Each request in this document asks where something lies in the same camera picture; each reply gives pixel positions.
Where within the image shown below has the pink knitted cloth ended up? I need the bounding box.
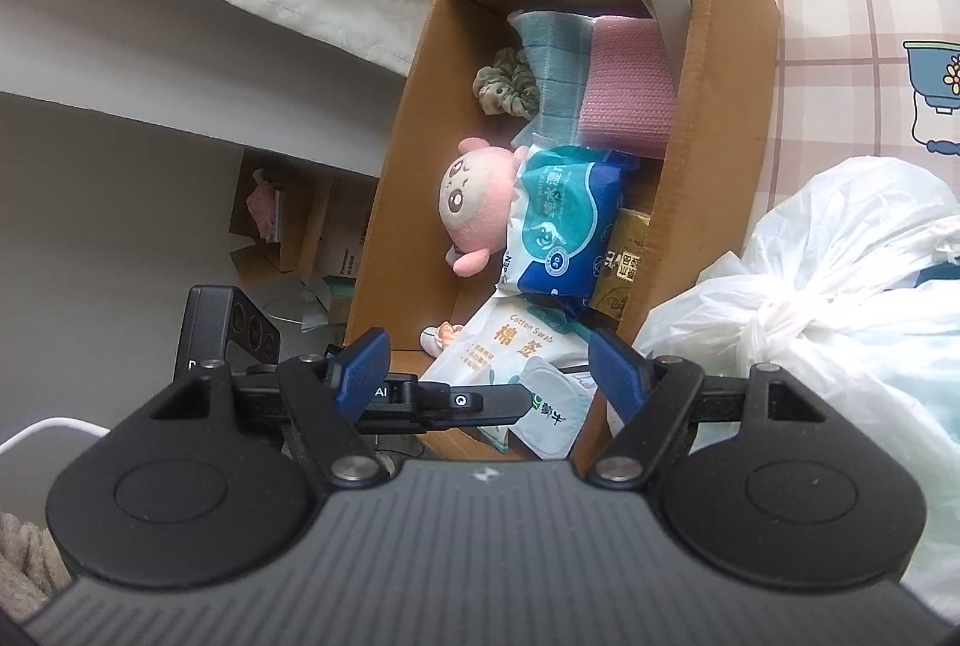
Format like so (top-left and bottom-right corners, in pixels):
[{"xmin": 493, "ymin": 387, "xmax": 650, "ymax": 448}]
[{"xmin": 578, "ymin": 16, "xmax": 675, "ymax": 160}]

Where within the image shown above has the teal checked cloth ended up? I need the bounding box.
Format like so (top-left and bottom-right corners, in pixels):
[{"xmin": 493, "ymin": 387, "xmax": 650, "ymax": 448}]
[{"xmin": 509, "ymin": 11, "xmax": 594, "ymax": 148}]

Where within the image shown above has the white cotton swab pack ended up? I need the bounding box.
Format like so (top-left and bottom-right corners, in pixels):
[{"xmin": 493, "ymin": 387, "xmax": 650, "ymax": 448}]
[{"xmin": 423, "ymin": 295, "xmax": 589, "ymax": 386}]

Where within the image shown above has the gold snack package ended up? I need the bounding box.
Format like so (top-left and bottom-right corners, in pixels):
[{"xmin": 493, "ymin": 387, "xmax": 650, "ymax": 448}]
[{"xmin": 589, "ymin": 208, "xmax": 651, "ymax": 320}]

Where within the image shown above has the blue wet wipes pack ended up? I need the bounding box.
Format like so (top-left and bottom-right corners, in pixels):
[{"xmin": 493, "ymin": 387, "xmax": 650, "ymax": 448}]
[{"xmin": 496, "ymin": 146, "xmax": 640, "ymax": 307}]

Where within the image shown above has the white plastic bag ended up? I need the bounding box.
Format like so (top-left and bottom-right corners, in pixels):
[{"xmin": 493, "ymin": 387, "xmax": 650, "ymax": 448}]
[{"xmin": 633, "ymin": 157, "xmax": 960, "ymax": 620}]

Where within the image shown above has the small pink plush doll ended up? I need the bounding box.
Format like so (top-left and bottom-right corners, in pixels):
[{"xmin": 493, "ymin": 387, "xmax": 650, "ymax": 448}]
[{"xmin": 418, "ymin": 136, "xmax": 531, "ymax": 359}]

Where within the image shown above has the white sofa cover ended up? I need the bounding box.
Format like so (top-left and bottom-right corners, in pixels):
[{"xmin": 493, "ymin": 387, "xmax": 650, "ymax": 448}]
[{"xmin": 2, "ymin": 0, "xmax": 433, "ymax": 176}]

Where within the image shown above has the green floral scrunchie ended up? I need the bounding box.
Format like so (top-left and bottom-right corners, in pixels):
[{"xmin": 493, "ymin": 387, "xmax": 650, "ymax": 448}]
[{"xmin": 472, "ymin": 48, "xmax": 540, "ymax": 119}]

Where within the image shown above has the brown cardboard box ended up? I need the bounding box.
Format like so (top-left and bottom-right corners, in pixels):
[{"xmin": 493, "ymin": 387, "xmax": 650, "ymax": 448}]
[{"xmin": 347, "ymin": 0, "xmax": 779, "ymax": 371}]

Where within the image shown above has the pink checked tablecloth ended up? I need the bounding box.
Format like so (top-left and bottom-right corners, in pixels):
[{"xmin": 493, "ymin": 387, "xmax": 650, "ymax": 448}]
[{"xmin": 752, "ymin": 0, "xmax": 958, "ymax": 217}]

